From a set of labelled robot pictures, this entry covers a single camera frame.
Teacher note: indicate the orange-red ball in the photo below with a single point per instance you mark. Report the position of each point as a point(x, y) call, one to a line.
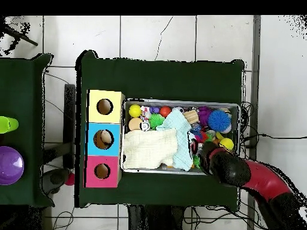
point(165, 111)

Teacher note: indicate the tan round disc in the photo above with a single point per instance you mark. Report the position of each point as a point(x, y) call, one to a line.
point(135, 123)

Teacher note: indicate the striped wooden block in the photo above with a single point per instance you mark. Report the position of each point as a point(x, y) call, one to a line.
point(191, 117)

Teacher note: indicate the dark green table cloth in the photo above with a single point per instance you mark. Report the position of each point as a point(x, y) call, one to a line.
point(26, 95)
point(156, 79)

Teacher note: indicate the cream waffle cloth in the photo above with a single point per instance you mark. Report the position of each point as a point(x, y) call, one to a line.
point(148, 148)

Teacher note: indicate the plain green spiky ball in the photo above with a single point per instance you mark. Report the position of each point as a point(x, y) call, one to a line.
point(196, 161)

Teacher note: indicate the wooden box with three holes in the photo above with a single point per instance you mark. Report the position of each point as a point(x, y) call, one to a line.
point(105, 118)

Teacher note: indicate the light blue waffle cloth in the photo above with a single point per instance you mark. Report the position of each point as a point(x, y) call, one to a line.
point(180, 129)

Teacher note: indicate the green spiky ball with eyes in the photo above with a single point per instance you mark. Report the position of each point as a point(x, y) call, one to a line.
point(156, 120)

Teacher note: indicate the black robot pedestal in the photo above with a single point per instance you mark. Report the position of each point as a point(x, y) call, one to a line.
point(156, 220)

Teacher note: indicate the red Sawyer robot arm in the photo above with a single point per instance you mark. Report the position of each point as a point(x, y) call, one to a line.
point(263, 179)

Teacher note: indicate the lime green cup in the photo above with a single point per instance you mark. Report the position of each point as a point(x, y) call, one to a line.
point(8, 124)

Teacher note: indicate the grey box with red button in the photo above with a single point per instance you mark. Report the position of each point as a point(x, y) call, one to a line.
point(56, 179)

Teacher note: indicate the purple plastic bowl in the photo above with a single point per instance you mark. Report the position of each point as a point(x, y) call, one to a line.
point(10, 165)

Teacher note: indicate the large blue spiky ball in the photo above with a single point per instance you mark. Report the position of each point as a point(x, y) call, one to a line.
point(219, 120)

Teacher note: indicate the shallow clear mesh bin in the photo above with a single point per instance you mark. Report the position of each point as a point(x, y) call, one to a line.
point(172, 102)

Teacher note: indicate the yellow plastic ball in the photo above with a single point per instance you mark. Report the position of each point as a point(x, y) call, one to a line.
point(135, 110)
point(226, 143)

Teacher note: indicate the multicolour spiky caterpillar toy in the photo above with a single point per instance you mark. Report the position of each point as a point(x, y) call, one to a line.
point(203, 137)

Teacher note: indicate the black rod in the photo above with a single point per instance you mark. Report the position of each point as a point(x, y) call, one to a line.
point(24, 38)

